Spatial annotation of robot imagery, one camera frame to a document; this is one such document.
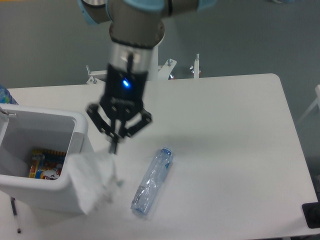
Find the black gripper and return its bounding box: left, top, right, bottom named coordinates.
left=86, top=64, right=152, bottom=154

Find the clear plastic wrapper bag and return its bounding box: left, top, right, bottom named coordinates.
left=65, top=149, right=124, bottom=215

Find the crushed clear plastic bottle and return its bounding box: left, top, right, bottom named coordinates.
left=130, top=145, right=173, bottom=218

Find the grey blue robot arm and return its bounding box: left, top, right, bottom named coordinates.
left=78, top=0, right=215, bottom=154

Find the white trash can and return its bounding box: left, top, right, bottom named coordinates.
left=0, top=103, right=93, bottom=214

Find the colourful snack package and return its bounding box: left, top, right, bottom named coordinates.
left=28, top=149, right=67, bottom=180

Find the blue water bottle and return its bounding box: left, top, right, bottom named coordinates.
left=0, top=85, right=18, bottom=105

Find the black pen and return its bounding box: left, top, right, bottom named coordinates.
left=10, top=196, right=22, bottom=234

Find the black device at table edge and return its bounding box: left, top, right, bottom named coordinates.
left=302, top=202, right=320, bottom=229

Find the white pedestal foot bracket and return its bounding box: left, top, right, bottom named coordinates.
left=86, top=65, right=108, bottom=85

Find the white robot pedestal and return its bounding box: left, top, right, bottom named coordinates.
left=147, top=20, right=165, bottom=81

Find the white frame at right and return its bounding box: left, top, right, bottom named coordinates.
left=296, top=84, right=320, bottom=126

